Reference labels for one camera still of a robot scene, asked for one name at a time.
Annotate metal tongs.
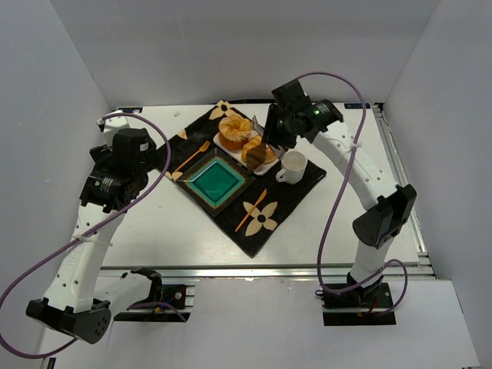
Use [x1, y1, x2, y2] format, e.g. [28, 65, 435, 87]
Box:
[252, 115, 286, 160]

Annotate brown chocolate croissant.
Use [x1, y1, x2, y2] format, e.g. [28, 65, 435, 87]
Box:
[246, 141, 267, 172]

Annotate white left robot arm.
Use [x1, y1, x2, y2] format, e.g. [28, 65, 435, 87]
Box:
[26, 128, 162, 344]

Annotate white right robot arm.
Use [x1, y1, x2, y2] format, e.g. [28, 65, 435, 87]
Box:
[264, 79, 417, 301]

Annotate large sugared round bread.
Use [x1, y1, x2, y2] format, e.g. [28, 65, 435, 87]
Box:
[218, 115, 252, 150]

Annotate golden croissant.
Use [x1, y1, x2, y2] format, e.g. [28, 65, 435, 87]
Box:
[241, 135, 262, 162]

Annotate small glazed bun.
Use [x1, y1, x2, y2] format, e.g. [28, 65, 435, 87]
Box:
[264, 145, 277, 164]

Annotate white rectangular tray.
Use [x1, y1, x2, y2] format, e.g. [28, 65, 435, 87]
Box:
[213, 131, 279, 176]

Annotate white ceramic mug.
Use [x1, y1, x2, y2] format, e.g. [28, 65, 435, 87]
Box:
[275, 150, 308, 185]

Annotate orange plastic knife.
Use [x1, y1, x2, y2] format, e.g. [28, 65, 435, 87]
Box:
[234, 188, 268, 232]

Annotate orange plastic fork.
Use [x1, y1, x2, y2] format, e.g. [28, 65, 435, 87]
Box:
[174, 141, 210, 173]

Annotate black floral placemat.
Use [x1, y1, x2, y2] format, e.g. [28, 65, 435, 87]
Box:
[165, 100, 327, 258]

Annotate teal square plate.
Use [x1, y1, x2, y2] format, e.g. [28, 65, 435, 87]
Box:
[176, 148, 254, 217]

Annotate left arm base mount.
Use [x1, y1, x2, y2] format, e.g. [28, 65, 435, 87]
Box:
[113, 268, 192, 323]

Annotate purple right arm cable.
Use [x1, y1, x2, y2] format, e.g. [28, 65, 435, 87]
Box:
[295, 71, 409, 317]

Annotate aluminium table frame rail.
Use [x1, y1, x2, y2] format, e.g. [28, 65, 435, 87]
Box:
[372, 102, 436, 279]

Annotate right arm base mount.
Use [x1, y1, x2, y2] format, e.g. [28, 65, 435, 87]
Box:
[314, 283, 397, 327]

